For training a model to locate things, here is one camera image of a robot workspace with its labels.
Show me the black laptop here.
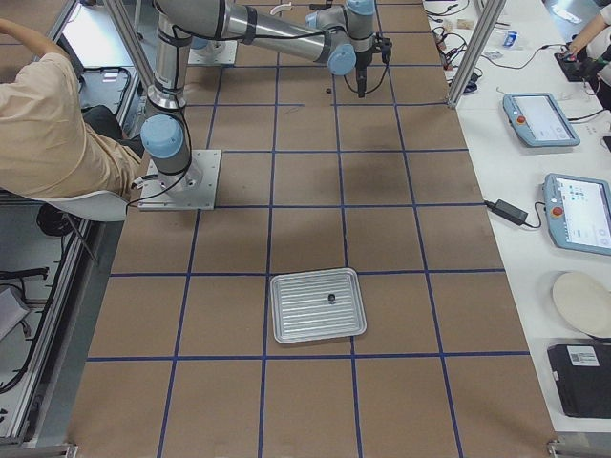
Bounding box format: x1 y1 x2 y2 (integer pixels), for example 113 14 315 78
547 344 610 419

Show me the lower teach pendant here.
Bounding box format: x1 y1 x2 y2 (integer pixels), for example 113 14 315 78
542 174 610 256

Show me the white chair seat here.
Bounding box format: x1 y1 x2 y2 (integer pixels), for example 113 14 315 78
44 191 128 222

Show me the upper teach pendant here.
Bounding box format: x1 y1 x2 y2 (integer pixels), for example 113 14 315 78
502 93 580 148

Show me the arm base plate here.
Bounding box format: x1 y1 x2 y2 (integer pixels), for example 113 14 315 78
188 37 238 67
137 150 221 211

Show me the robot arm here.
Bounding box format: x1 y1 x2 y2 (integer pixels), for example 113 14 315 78
141 1 391 208

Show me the ribbed metal tray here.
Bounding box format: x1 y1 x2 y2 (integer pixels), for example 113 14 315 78
270 267 368 344

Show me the person in beige shirt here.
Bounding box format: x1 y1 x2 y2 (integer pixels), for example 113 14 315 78
1 20 144 199

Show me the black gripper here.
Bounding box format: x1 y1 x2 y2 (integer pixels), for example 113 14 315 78
355 32 392 98

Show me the teach pendant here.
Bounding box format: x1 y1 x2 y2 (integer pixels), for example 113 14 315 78
502 93 580 148
542 174 610 256

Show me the white curved plastic part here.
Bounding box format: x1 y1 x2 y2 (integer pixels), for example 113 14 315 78
269 2 293 15

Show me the black power adapter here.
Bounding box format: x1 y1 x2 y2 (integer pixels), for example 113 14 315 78
484 199 528 226

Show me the white round plate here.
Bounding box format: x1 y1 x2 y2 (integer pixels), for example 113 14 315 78
552 272 610 340

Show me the aluminium frame post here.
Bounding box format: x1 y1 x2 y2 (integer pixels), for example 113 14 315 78
447 0 506 109

